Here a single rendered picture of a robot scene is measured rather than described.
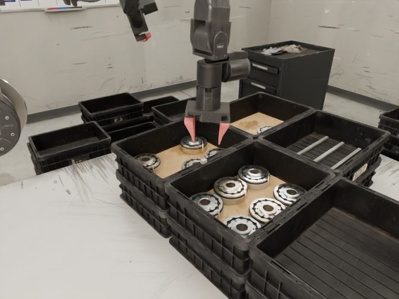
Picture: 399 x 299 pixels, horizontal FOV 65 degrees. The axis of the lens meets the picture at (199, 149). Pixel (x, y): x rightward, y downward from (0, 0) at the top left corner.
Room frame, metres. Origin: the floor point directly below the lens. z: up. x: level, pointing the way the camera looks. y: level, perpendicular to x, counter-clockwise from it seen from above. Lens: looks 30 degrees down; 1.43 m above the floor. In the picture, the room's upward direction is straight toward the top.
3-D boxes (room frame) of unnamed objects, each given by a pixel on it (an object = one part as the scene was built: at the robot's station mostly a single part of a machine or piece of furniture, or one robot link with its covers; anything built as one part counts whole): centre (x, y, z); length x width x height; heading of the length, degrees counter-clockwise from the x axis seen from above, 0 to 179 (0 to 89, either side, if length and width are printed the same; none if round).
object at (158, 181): (0.94, 0.05, 0.92); 0.40 x 0.30 x 0.02; 132
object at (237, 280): (0.71, -0.15, 0.76); 0.40 x 0.30 x 0.12; 132
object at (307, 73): (2.57, -0.71, 0.45); 0.60 x 0.45 x 0.90; 125
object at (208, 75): (0.69, -0.03, 1.23); 0.07 x 0.06 x 0.07; 125
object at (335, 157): (0.98, -0.44, 0.87); 0.40 x 0.30 x 0.11; 132
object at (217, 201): (0.69, -0.02, 0.86); 0.10 x 0.10 x 0.01
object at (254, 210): (0.66, -0.19, 0.86); 0.10 x 0.10 x 0.01
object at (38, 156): (1.61, 0.76, 0.37); 0.40 x 0.30 x 0.45; 125
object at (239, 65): (0.72, -0.05, 1.26); 0.11 x 0.09 x 0.12; 125
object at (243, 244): (0.71, -0.15, 0.92); 0.40 x 0.30 x 0.02; 132
